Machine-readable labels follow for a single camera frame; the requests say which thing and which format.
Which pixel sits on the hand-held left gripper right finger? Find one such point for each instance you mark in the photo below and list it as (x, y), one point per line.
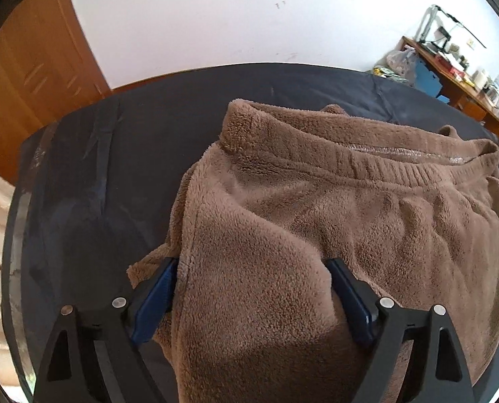
(358, 306)

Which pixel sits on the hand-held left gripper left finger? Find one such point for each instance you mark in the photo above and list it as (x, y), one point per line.
(155, 302)

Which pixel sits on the brown fleece sweater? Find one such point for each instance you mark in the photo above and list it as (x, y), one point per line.
(295, 218)

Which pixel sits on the wooden desk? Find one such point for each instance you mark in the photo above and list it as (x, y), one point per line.
(455, 88)

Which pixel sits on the blue box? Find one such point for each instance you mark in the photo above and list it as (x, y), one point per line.
(427, 77)

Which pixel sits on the white plastic bag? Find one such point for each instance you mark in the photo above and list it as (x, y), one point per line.
(400, 63)

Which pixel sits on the white box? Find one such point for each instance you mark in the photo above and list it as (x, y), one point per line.
(480, 79)

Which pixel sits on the wooden door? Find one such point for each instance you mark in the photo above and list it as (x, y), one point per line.
(35, 71)

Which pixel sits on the black desk lamp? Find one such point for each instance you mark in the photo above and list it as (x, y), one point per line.
(426, 23)

